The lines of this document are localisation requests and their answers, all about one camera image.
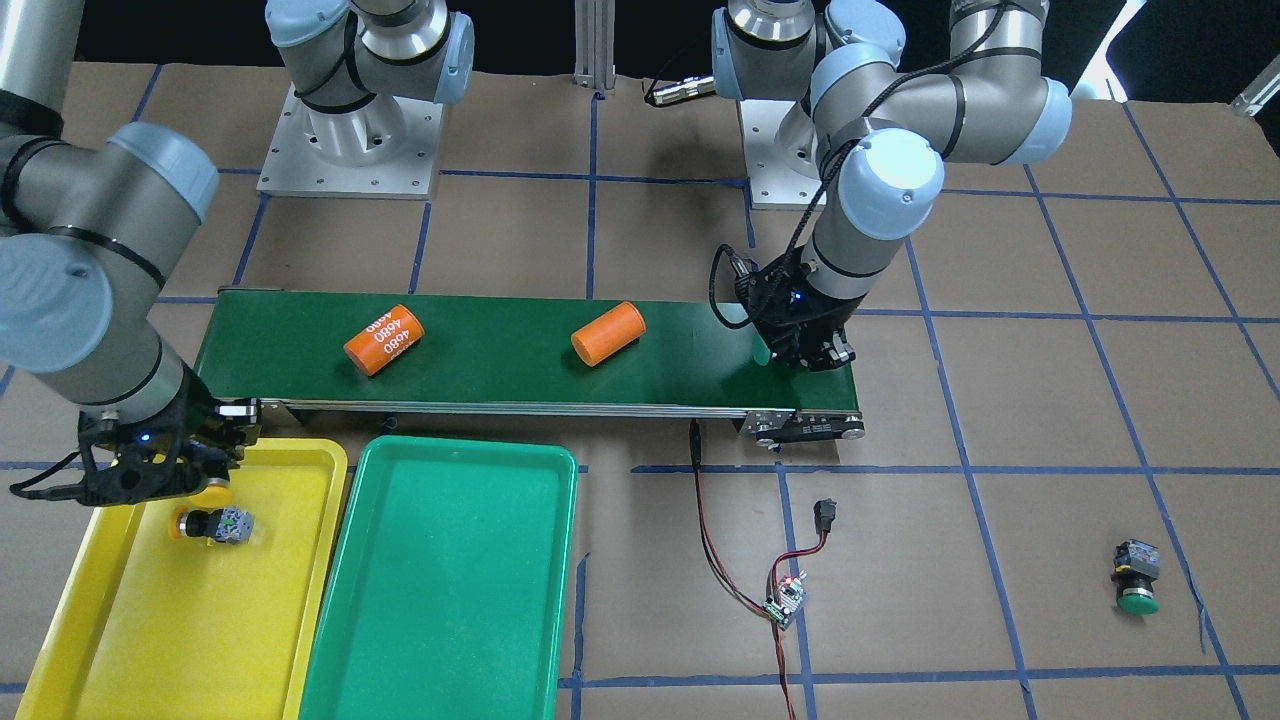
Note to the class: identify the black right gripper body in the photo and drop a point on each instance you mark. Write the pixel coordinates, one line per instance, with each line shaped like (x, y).
(196, 423)

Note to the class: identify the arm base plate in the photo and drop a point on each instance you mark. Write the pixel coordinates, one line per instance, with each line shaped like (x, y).
(790, 170)
(387, 150)

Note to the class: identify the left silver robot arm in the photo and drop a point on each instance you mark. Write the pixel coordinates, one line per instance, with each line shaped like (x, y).
(989, 102)

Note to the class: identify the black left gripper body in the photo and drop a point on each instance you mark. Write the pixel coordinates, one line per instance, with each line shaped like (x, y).
(822, 318)

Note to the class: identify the green plastic tray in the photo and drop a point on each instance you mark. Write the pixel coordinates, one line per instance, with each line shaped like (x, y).
(446, 595)

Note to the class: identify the green push button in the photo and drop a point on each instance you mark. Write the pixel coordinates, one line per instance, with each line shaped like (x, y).
(761, 353)
(1137, 566)

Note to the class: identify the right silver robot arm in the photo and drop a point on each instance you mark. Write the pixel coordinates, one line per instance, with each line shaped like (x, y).
(90, 236)

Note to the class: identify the green conveyor belt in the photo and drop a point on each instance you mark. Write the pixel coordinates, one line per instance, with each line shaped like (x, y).
(488, 355)

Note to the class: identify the orange cylinder with 4680 label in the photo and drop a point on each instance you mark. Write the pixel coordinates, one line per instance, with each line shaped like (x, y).
(385, 339)

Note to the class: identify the aluminium frame post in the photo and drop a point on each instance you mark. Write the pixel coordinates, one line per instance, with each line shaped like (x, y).
(593, 30)

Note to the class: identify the black inline power switch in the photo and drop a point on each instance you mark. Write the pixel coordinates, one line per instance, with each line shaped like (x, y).
(824, 515)

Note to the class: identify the small speed controller board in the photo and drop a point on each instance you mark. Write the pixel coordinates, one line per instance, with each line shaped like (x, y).
(786, 600)

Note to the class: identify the plain orange cylinder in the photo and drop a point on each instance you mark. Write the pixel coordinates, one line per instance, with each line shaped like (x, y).
(608, 333)

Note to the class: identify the yellow plastic tray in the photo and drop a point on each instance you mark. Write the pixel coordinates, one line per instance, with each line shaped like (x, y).
(151, 626)

